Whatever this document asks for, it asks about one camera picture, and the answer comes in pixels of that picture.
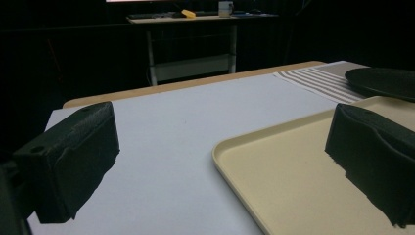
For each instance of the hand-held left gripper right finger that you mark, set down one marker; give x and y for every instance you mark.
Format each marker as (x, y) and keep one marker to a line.
(375, 163)

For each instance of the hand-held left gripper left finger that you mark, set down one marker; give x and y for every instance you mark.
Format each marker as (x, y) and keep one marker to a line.
(71, 156)

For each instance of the dark round plate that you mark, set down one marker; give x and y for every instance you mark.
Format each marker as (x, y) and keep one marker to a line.
(385, 81)

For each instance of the cream plastic tray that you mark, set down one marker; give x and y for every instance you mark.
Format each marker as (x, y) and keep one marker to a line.
(293, 182)

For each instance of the striped cloth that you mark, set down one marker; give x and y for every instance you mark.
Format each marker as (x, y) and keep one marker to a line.
(326, 81)

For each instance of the white table mat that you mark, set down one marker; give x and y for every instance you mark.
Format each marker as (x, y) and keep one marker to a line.
(182, 143)

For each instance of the desk with white legs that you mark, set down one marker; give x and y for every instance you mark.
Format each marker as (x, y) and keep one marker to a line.
(192, 65)

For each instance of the dark keyboard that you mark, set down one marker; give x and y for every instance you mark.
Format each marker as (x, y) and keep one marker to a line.
(147, 15)

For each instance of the yellow object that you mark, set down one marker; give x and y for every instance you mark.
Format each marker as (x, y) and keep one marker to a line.
(188, 13)

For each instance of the white mug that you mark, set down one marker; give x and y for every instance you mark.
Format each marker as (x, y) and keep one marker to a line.
(225, 8)

